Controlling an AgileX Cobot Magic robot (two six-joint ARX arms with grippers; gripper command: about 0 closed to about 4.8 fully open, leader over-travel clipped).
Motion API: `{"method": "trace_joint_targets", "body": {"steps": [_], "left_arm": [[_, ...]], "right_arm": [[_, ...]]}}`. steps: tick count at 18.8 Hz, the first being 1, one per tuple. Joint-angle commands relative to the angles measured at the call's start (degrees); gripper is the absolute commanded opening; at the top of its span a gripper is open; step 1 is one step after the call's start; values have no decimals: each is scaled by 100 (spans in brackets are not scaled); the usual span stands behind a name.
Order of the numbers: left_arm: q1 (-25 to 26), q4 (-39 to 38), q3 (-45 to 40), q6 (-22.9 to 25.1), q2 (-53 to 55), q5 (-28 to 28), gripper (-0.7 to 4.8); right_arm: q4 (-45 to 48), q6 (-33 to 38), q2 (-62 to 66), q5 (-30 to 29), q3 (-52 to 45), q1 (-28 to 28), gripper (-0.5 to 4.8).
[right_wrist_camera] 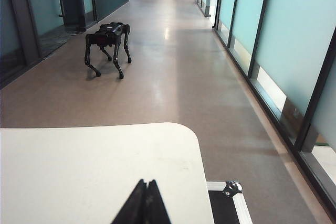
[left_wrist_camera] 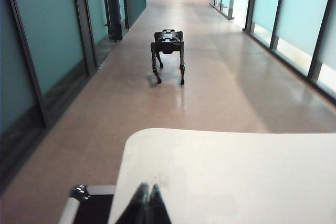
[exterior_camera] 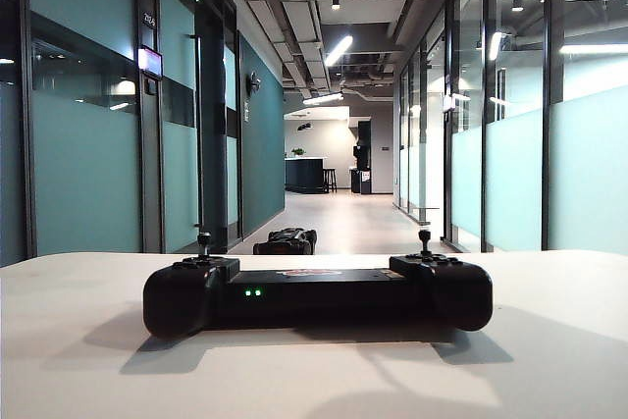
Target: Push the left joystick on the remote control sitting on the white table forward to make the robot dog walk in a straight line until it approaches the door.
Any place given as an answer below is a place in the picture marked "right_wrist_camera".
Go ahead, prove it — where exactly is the black quadruped robot dog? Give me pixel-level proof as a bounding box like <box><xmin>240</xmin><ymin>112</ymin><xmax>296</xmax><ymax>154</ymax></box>
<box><xmin>83</xmin><ymin>22</ymin><xmax>132</xmax><ymax>80</ymax></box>

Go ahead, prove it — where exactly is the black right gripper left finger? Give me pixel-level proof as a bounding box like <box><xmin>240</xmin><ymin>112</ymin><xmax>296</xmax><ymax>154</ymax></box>
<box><xmin>110</xmin><ymin>178</ymin><xmax>148</xmax><ymax>224</ymax></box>

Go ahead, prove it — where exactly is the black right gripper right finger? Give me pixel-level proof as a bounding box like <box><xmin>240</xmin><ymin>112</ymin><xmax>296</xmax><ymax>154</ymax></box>
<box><xmin>145</xmin><ymin>179</ymin><xmax>172</xmax><ymax>224</ymax></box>

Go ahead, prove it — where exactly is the black aluminium-edged flight case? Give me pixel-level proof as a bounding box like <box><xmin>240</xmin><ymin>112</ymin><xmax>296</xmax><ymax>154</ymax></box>
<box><xmin>206</xmin><ymin>180</ymin><xmax>254</xmax><ymax>224</ymax></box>

